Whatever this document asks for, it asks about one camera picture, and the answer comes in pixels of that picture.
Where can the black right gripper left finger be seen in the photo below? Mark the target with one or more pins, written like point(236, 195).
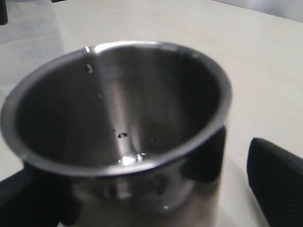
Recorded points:
point(35, 198)

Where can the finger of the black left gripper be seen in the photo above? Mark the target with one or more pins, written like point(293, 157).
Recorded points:
point(3, 11)

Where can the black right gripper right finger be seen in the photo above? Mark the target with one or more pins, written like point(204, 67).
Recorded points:
point(275, 177)

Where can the clear plastic bottle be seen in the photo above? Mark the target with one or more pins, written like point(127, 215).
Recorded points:
point(30, 38)

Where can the stainless steel cup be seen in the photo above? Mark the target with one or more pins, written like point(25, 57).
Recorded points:
point(138, 127)

